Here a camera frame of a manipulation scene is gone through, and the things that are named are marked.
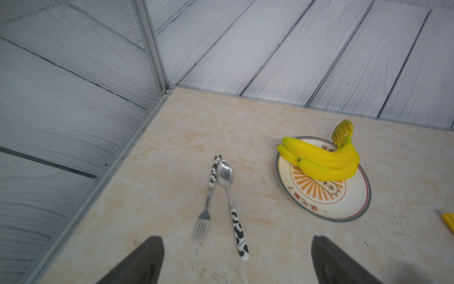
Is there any left aluminium frame post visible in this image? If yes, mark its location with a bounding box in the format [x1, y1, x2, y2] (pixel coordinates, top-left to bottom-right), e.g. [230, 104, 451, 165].
[129, 0, 169, 95]

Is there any yellow banana bunch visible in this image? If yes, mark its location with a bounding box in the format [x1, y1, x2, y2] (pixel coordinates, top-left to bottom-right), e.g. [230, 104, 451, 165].
[277, 120, 361, 182]

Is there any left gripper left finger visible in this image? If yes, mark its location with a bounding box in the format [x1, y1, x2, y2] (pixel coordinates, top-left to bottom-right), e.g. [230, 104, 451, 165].
[98, 236, 164, 284]

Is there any yellow handled screwdriver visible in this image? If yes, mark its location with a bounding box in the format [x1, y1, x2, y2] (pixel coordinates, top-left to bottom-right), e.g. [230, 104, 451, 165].
[441, 213, 454, 234]

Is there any zebra handled fork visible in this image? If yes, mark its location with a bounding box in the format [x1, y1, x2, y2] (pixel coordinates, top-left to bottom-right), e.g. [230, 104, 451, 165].
[193, 154, 222, 245]

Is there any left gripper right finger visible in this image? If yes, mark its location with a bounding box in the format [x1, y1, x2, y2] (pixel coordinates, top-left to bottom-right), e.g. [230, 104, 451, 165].
[311, 236, 381, 284]

